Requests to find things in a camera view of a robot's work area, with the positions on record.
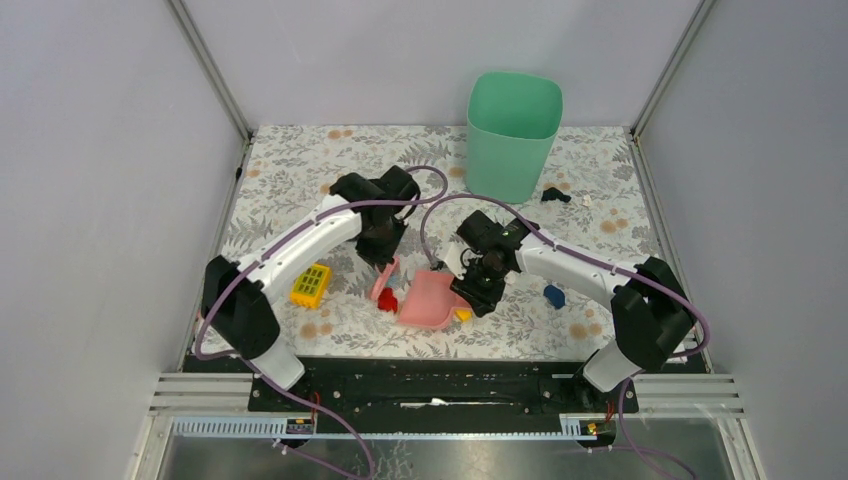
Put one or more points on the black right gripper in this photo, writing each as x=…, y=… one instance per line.
x=481, y=302

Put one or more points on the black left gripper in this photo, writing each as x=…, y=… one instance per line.
x=379, y=258

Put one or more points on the pink dustpan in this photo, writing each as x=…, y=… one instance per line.
x=430, y=302

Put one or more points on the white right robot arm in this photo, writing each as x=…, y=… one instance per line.
x=651, y=314

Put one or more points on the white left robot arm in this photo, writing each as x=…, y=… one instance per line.
x=238, y=295

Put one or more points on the small yellow block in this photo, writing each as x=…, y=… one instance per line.
x=463, y=315

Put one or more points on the red paper scrap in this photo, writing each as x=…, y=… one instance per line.
x=386, y=301

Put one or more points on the small blue paper ball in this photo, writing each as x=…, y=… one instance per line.
x=555, y=296

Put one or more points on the yellow window toy brick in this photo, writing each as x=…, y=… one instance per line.
x=309, y=288

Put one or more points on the green waste bin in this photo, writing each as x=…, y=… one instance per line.
x=512, y=121

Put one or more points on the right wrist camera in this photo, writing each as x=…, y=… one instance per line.
x=453, y=259

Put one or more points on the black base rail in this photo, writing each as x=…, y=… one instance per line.
x=429, y=396

